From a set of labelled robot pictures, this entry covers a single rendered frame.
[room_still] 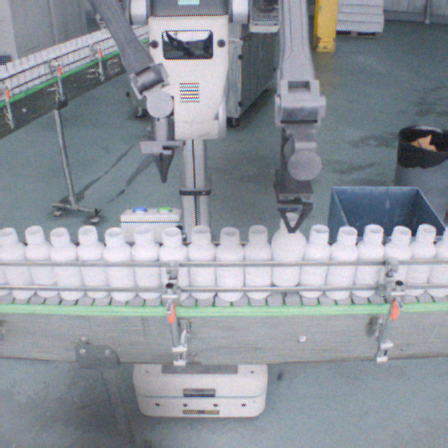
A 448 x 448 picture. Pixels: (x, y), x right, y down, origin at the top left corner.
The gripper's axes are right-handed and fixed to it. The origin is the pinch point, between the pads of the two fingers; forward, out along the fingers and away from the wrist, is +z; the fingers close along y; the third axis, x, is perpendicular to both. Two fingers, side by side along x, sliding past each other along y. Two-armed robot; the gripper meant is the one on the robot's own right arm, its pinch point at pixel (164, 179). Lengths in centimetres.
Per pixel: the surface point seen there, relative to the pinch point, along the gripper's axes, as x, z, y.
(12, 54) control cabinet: 504, -112, -272
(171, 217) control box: -3.9, 8.4, 2.0
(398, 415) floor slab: 54, 107, 87
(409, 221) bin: 50, 21, 81
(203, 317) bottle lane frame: -16.5, 28.0, 9.7
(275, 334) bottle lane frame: -14.6, 33.1, 25.5
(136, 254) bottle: -18.1, 13.3, -3.7
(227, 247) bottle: -18.9, 11.6, 15.0
